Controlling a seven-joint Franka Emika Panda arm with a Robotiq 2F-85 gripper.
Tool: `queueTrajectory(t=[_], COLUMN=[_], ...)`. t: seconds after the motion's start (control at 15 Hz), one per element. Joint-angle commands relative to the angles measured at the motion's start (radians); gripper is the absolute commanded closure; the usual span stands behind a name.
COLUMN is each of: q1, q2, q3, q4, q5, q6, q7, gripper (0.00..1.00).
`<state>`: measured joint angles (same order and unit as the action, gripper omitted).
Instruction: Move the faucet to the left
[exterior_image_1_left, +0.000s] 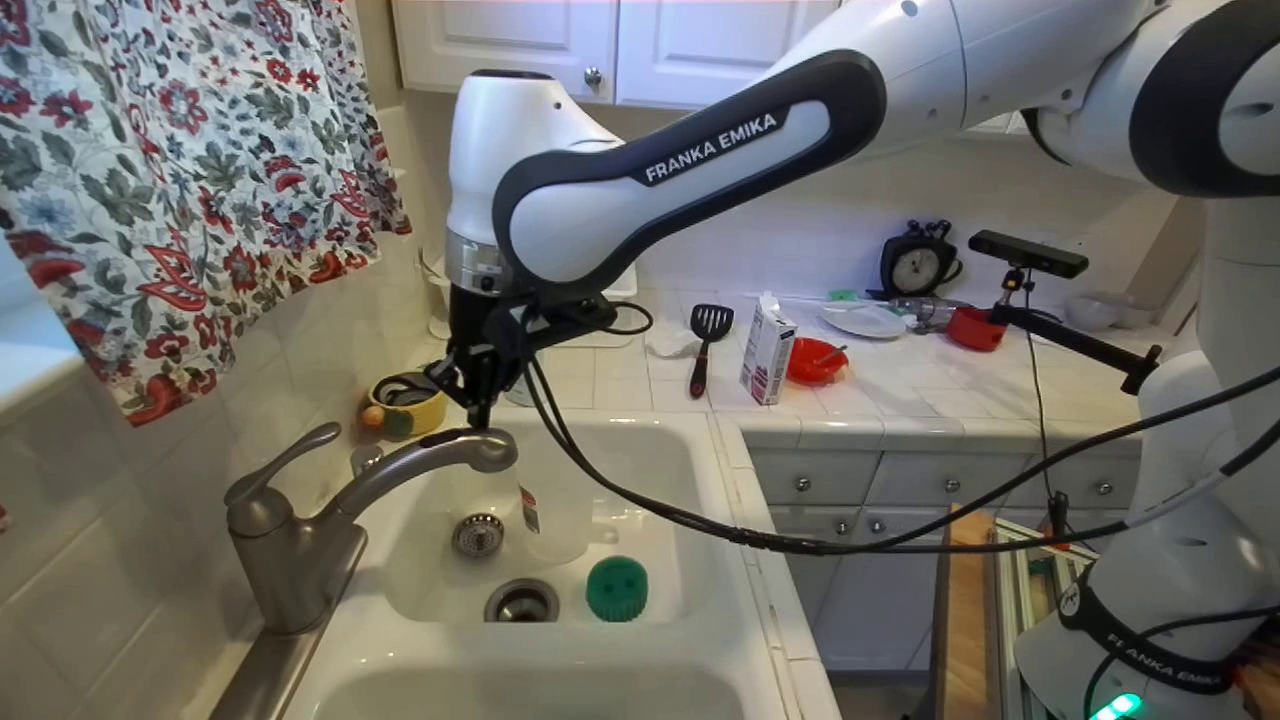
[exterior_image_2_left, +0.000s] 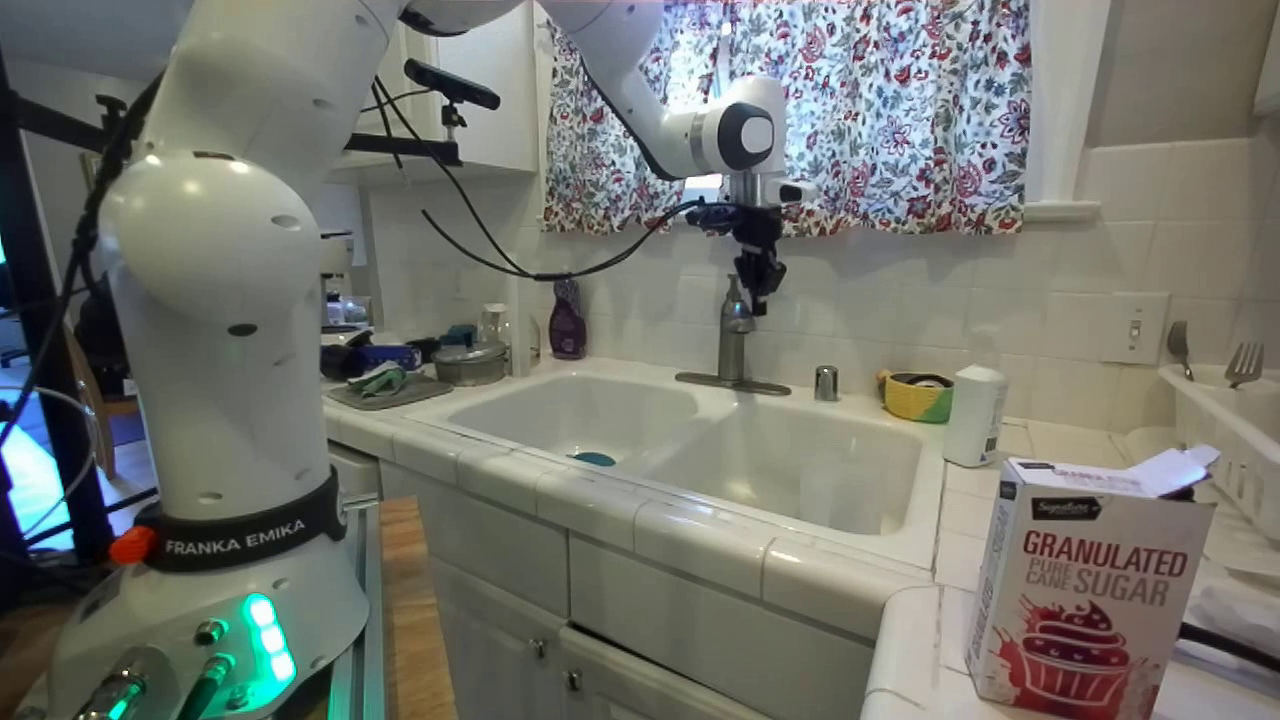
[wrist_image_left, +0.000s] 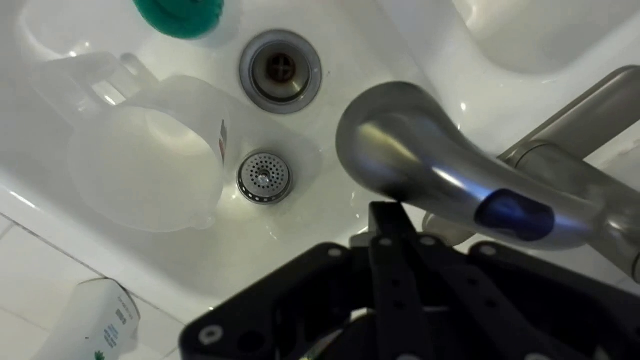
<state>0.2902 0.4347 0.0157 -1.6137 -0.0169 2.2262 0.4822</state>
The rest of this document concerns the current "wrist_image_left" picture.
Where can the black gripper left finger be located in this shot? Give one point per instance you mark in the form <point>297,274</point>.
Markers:
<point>400,286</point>

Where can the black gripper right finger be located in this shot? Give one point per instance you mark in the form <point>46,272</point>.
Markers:
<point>480,313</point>

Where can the brushed metal faucet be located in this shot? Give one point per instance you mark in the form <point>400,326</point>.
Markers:
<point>413,153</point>

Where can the metal sink strainer basket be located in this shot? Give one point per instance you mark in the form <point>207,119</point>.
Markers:
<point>265,176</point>

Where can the metal sink drain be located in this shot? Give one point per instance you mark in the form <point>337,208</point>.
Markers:
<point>280,71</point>

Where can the white double basin sink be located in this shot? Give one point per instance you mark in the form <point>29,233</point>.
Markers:
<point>373,41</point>

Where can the white cylindrical bottle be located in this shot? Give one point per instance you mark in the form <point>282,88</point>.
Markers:
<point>92,326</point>

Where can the green cup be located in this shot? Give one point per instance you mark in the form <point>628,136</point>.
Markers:
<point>179,12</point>

